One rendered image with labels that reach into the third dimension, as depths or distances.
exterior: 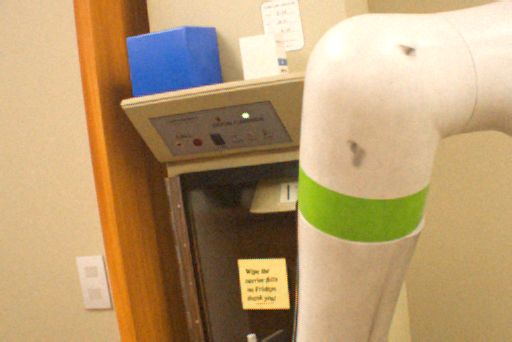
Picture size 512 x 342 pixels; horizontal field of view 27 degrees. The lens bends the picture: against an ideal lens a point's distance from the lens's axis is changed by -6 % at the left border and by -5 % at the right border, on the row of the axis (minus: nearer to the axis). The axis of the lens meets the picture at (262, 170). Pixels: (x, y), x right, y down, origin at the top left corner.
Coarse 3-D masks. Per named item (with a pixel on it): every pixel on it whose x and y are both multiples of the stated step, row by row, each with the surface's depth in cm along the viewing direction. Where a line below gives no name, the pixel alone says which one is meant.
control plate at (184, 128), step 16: (192, 112) 154; (208, 112) 154; (224, 112) 153; (240, 112) 152; (256, 112) 152; (272, 112) 151; (160, 128) 158; (176, 128) 158; (192, 128) 157; (208, 128) 156; (224, 128) 156; (240, 128) 155; (256, 128) 154; (272, 128) 154; (192, 144) 160; (208, 144) 159; (224, 144) 159; (240, 144) 158; (256, 144) 157
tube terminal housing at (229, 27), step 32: (160, 0) 165; (192, 0) 163; (224, 0) 161; (256, 0) 159; (320, 0) 155; (352, 0) 157; (224, 32) 161; (256, 32) 159; (320, 32) 155; (224, 64) 162; (288, 64) 158; (192, 160) 166; (224, 160) 163; (256, 160) 161
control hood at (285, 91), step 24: (144, 96) 155; (168, 96) 153; (192, 96) 152; (216, 96) 151; (240, 96) 150; (264, 96) 149; (288, 96) 148; (144, 120) 158; (288, 120) 152; (288, 144) 156
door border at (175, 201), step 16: (176, 176) 166; (176, 192) 166; (176, 208) 166; (176, 224) 166; (176, 240) 166; (192, 272) 166; (192, 288) 167; (192, 304) 167; (192, 320) 167; (192, 336) 167
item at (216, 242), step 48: (192, 192) 165; (240, 192) 162; (288, 192) 158; (192, 240) 166; (240, 240) 162; (288, 240) 159; (240, 288) 163; (288, 288) 160; (240, 336) 164; (288, 336) 161
